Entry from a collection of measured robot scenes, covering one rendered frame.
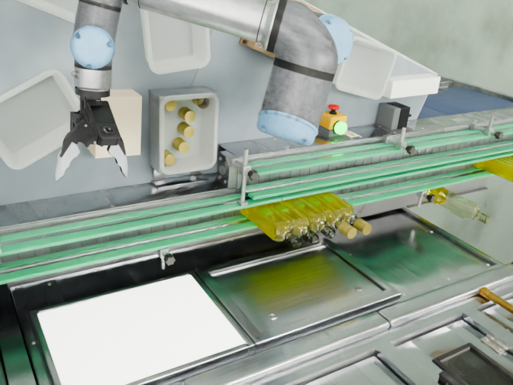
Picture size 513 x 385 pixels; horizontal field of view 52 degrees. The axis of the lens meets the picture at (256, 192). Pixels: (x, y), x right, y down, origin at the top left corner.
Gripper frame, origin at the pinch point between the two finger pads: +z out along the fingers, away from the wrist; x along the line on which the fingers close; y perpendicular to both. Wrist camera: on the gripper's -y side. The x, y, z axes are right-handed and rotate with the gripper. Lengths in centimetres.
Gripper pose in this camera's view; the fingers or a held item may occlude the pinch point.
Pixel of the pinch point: (93, 181)
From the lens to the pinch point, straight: 121.6
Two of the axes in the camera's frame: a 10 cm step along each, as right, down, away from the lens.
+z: -1.2, 9.3, 3.4
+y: -4.9, -3.5, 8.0
